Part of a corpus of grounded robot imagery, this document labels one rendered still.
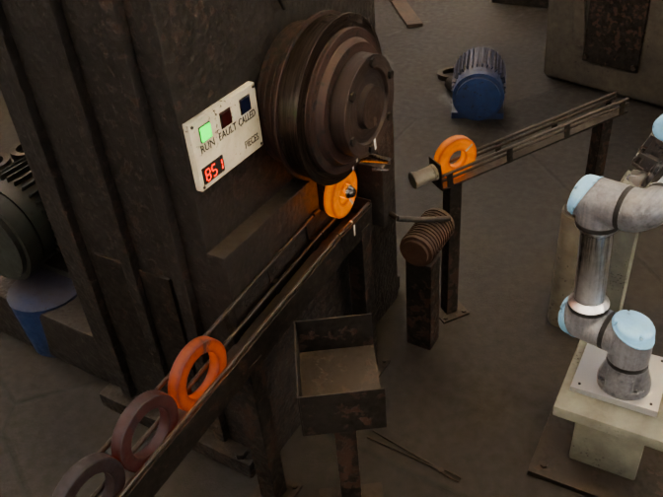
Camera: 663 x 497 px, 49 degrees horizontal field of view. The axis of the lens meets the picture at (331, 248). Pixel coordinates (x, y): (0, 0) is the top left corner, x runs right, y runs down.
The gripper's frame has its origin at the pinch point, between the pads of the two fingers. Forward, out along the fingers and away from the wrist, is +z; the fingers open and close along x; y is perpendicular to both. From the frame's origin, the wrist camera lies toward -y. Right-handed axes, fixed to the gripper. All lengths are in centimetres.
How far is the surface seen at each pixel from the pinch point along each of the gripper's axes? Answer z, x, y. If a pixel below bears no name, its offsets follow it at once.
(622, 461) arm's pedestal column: 47, 61, -36
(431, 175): 20, 21, 61
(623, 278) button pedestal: 36.1, -2.4, -13.5
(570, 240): 28.9, 2.5, 9.3
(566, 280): 45.7, 2.6, 2.3
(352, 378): 22, 108, 41
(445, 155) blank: 14, 15, 60
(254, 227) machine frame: 9, 93, 86
